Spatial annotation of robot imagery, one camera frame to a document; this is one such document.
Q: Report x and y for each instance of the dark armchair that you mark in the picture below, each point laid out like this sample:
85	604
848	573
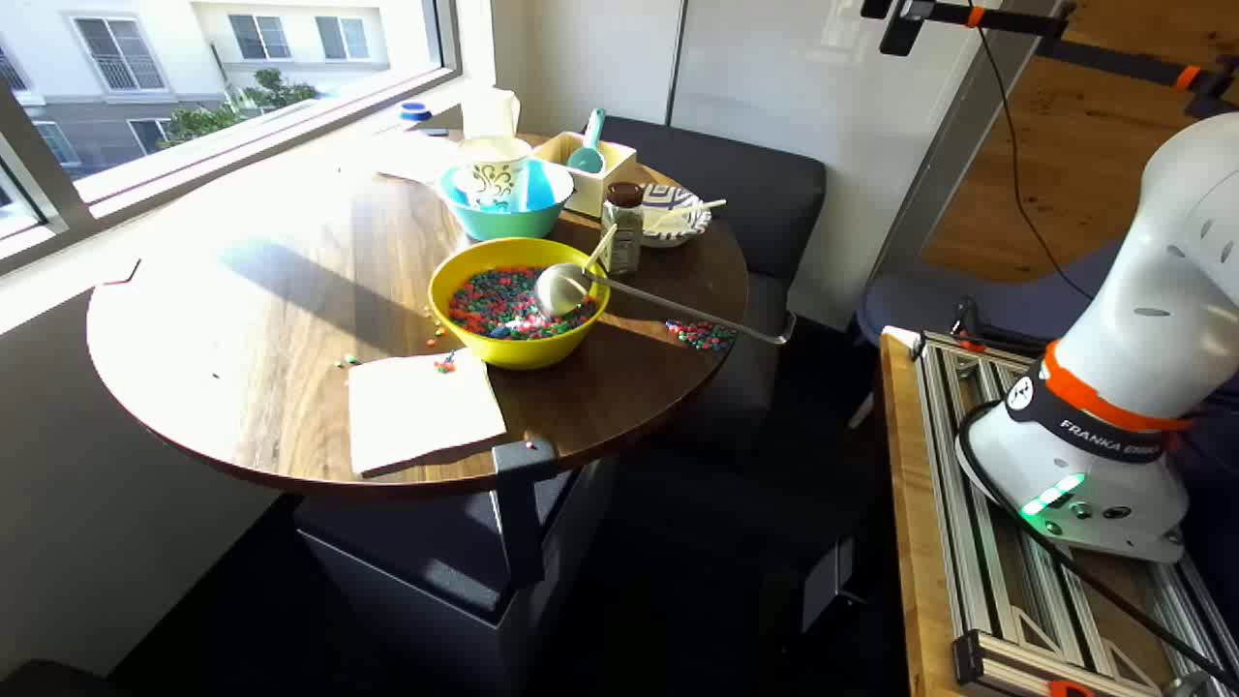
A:
759	206

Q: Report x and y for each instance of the patterned plate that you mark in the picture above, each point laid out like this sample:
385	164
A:
676	223

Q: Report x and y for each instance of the camera stand with orange clamps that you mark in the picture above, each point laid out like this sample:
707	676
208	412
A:
963	129

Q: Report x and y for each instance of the silver serving spoon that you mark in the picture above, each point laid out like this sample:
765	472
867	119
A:
560	292

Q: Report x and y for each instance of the yellow bowl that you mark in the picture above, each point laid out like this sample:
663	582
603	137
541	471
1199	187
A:
516	350

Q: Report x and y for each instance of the white mug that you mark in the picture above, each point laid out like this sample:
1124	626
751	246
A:
488	119

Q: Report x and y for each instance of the window frame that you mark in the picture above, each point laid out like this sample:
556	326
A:
52	196

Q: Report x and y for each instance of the white wooden box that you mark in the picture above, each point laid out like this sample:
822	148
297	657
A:
605	192

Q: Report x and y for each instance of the thin white stick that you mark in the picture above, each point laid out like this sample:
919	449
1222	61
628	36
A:
603	250

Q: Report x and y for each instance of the white board panel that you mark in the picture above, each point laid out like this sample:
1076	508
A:
798	119

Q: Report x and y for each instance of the teal measuring scoop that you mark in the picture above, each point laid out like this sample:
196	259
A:
585	157

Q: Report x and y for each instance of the clear spice shaker brown lid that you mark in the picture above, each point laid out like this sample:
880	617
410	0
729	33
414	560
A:
623	235

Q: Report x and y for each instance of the grey storage box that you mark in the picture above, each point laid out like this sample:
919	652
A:
410	565

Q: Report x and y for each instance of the teal bowl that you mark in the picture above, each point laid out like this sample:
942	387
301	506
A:
510	226

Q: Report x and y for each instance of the black table pedestal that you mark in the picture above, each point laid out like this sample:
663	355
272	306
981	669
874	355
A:
520	516

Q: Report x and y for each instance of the small blue round object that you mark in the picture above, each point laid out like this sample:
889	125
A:
414	115

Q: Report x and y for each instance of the patterned paper cup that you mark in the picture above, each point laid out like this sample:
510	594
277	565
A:
496	182

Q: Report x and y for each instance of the white paper napkin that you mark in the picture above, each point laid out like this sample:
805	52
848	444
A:
418	412

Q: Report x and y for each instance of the scattered colourful beads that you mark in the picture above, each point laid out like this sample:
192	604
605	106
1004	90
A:
699	334

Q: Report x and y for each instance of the colourful beads in bowl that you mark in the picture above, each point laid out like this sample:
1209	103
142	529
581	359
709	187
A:
488	302

